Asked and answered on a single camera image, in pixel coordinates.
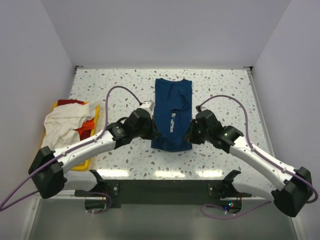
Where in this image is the blue Mickey Mouse t-shirt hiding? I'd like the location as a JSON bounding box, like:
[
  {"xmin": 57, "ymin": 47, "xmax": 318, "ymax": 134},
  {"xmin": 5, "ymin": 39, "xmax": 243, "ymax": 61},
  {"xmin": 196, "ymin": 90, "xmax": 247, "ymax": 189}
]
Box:
[{"xmin": 151, "ymin": 78, "xmax": 193, "ymax": 153}]

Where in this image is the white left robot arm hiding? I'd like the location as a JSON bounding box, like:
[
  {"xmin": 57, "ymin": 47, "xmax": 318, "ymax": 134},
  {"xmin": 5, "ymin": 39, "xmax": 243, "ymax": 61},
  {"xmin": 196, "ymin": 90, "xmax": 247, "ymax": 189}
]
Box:
[{"xmin": 28, "ymin": 106, "xmax": 159, "ymax": 199}]

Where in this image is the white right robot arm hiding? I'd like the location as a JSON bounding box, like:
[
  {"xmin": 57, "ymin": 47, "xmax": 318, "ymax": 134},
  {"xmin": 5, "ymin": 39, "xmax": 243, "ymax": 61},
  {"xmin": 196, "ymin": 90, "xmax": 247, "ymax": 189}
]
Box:
[{"xmin": 183, "ymin": 110, "xmax": 314, "ymax": 217}]

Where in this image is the orange t-shirt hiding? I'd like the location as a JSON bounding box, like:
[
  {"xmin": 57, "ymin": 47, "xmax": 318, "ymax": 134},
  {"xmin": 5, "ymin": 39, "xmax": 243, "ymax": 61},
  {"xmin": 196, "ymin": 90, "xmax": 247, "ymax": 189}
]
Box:
[{"xmin": 76, "ymin": 119, "xmax": 95, "ymax": 141}]

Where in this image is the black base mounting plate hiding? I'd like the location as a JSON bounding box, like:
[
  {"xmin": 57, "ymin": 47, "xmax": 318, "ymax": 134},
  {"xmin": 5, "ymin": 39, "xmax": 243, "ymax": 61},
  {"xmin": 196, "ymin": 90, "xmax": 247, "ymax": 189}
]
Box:
[{"xmin": 74, "ymin": 180, "xmax": 252, "ymax": 210}]

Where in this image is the white t-shirt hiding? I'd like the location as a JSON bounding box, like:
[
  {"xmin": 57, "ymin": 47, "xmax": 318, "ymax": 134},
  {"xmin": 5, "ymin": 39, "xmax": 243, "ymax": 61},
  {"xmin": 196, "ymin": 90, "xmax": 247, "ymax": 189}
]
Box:
[{"xmin": 41, "ymin": 100, "xmax": 102, "ymax": 148}]

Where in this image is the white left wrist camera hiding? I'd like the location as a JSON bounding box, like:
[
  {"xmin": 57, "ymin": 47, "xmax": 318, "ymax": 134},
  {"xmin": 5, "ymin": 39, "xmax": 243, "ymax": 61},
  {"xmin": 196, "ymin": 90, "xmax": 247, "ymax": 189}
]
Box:
[{"xmin": 139, "ymin": 100, "xmax": 155, "ymax": 113}]

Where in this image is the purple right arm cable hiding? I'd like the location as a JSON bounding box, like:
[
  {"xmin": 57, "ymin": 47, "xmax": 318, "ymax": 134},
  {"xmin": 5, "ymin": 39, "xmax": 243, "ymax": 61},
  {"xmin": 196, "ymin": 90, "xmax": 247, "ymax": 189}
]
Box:
[{"xmin": 196, "ymin": 94, "xmax": 320, "ymax": 221}]

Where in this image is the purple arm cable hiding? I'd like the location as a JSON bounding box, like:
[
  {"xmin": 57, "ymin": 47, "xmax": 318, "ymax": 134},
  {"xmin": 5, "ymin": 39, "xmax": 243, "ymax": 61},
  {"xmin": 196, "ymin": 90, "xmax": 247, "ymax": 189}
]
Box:
[
  {"xmin": 196, "ymin": 94, "xmax": 320, "ymax": 221},
  {"xmin": 0, "ymin": 85, "xmax": 143, "ymax": 215}
]

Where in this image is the aluminium frame rail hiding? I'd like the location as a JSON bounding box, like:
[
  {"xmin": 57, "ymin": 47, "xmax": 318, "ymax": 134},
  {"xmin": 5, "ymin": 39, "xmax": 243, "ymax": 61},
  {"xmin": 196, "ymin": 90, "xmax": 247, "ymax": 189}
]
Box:
[{"xmin": 31, "ymin": 177, "xmax": 297, "ymax": 201}]

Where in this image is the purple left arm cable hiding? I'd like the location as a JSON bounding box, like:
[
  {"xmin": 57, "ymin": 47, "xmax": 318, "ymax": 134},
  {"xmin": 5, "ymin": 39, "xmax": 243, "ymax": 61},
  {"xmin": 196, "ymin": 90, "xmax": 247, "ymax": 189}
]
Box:
[{"xmin": 0, "ymin": 85, "xmax": 143, "ymax": 215}]

